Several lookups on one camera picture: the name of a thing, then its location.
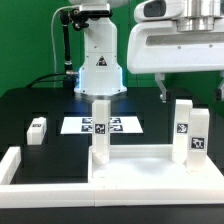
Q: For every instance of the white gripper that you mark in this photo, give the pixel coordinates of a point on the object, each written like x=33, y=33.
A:
x=157, y=47

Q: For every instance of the white desk tabletop tray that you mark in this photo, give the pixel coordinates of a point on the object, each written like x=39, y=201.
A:
x=148, y=166

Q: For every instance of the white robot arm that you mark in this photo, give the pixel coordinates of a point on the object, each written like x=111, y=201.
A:
x=100, y=74

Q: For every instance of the fiducial marker sheet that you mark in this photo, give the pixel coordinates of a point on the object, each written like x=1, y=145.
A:
x=83, y=125

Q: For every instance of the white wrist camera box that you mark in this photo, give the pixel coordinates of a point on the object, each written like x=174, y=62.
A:
x=154, y=10

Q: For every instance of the mounted grey camera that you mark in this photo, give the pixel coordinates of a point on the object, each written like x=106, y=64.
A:
x=95, y=10

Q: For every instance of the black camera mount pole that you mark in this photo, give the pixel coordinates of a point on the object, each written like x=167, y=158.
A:
x=68, y=82

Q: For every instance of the white U-shaped obstacle frame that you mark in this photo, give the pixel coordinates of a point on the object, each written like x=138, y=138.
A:
x=87, y=194

